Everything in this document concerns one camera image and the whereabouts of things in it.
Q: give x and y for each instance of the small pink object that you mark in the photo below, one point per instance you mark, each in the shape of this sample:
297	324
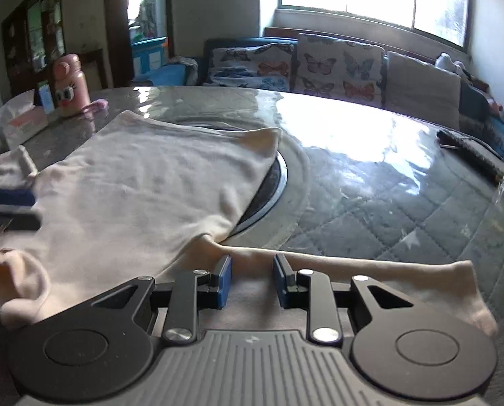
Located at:
95	105

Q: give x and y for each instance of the butterfly print cushion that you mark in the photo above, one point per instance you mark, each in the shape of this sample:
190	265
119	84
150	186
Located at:
252	67
340	70

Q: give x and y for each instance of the white clothes pile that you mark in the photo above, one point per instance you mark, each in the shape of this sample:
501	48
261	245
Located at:
452	65

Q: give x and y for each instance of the dark wooden door frame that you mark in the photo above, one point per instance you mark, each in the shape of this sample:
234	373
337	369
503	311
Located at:
118	25

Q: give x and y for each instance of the white crumpled cloth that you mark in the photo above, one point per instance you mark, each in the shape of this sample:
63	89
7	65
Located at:
13	167

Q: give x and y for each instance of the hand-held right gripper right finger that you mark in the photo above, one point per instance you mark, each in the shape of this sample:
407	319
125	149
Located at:
282	284

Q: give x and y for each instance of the beige cushion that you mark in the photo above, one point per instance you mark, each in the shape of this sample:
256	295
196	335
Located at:
421	86

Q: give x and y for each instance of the dark blue sofa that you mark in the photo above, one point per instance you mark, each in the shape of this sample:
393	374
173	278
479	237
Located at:
475	110

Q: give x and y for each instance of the black folded umbrella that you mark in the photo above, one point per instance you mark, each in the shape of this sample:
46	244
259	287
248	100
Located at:
473	156

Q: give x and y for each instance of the blue cabinet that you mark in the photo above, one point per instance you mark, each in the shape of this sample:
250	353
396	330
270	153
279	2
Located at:
148	55

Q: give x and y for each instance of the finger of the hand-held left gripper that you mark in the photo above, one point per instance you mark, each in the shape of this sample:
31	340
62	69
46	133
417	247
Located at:
9	196
19	221

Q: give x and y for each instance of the small blue box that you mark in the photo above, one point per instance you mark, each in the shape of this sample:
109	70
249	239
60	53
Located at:
44	97

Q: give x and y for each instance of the cream long-sleeve shirt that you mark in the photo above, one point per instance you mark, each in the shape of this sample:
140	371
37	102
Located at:
142	186

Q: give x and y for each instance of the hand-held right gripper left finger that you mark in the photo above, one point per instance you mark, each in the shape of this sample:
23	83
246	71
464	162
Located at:
223	284

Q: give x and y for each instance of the pink cartoon water bottle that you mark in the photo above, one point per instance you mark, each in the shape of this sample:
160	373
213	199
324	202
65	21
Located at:
70	84

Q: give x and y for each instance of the tissue pack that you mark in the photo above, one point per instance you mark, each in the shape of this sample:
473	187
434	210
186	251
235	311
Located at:
21	120

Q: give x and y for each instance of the dark wooden glass cabinet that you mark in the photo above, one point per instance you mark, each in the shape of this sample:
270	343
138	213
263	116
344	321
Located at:
32	38

